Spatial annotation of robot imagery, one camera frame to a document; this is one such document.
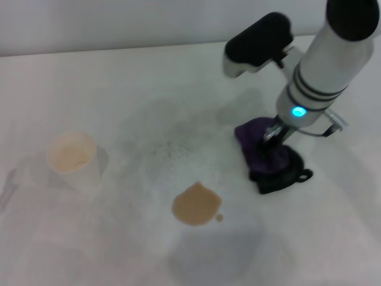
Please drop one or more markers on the brown liquid stain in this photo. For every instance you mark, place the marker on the brown liquid stain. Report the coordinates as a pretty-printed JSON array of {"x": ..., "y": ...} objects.
[{"x": 195, "y": 205}]

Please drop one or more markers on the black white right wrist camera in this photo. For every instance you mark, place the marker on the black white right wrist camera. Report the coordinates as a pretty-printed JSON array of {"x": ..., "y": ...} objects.
[{"x": 256, "y": 44}]

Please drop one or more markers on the small brown liquid droplet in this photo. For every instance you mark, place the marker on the small brown liquid droplet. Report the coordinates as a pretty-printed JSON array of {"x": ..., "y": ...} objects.
[{"x": 219, "y": 217}]

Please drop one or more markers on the purple and black rag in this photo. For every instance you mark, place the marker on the purple and black rag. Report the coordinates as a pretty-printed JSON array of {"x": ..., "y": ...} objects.
[{"x": 268, "y": 169}]

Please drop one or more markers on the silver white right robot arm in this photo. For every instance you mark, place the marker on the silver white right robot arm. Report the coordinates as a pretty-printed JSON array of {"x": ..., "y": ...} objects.
[{"x": 327, "y": 68}]

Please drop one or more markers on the white foam cup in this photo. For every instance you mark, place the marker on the white foam cup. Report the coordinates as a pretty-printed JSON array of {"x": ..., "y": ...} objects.
[{"x": 74, "y": 161}]

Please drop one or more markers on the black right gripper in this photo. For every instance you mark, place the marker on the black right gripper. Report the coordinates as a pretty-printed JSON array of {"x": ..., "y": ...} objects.
[{"x": 272, "y": 146}]

